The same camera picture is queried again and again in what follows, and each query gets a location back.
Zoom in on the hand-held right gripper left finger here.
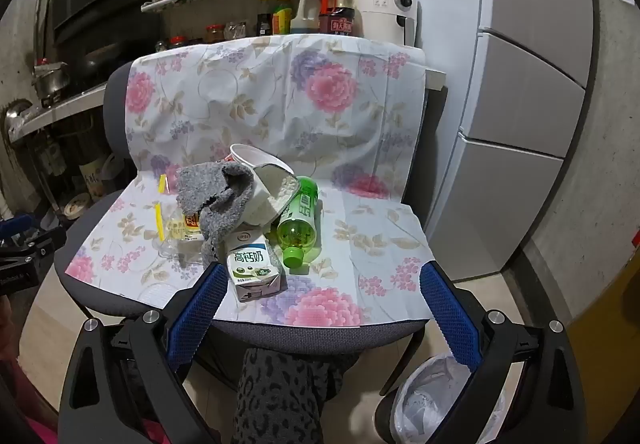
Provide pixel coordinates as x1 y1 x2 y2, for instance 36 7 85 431
57 261 231 444

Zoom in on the person's left forearm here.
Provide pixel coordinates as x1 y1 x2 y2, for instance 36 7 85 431
0 296 23 365

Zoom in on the white kitchen appliance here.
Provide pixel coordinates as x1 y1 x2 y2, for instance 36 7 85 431
353 0 418 47

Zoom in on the steel lid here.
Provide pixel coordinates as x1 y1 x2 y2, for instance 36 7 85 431
4 99 33 132

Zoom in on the black wok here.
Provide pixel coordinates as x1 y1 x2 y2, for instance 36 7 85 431
65 41 136 80

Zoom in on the white jug red cap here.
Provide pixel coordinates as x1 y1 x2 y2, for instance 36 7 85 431
290 0 321 34

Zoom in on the green plastic bottle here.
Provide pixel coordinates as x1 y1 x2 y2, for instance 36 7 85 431
276 176 321 270

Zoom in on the grey leopard print pants leg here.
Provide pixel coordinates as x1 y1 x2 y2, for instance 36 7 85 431
232 348 346 444

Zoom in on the steel pot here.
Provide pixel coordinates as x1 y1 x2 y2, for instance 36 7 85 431
32 59 71 100

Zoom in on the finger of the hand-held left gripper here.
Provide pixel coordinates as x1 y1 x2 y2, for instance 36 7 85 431
22 225 68 259

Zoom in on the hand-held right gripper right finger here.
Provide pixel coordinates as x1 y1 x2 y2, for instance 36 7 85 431
419 260 587 444

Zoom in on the orange paper noodle bowl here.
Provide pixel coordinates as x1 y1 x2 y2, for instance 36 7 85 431
223 143 302 227

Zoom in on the grey fuzzy sock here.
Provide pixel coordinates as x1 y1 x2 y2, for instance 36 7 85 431
176 161 256 262

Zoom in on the black trash bin white liner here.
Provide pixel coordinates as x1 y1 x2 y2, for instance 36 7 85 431
375 353 506 444

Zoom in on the grey refrigerator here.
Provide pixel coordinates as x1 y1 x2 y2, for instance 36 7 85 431
410 0 621 285

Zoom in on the green yellow bottle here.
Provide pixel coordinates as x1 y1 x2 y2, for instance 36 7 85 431
272 0 293 35

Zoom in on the white green milk carton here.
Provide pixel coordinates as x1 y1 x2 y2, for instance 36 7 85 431
225 228 288 303

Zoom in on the kitchen counter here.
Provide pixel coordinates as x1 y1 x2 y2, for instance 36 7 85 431
7 84 108 145

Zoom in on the beige side counter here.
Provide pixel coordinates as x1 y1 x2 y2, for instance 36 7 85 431
424 46 447 91

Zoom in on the grey office chair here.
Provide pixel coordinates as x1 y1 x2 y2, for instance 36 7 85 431
52 59 436 397

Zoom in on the large red label oil bottle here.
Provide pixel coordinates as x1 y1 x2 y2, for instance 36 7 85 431
319 0 356 36

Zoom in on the clear yellow plastic bag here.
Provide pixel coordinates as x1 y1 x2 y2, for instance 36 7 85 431
152 174 211 270

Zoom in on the dark bottle yellow cap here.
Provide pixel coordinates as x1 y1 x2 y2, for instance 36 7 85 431
256 0 273 36

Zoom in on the floral cloth cover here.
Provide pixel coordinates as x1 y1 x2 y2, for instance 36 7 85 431
65 33 435 327

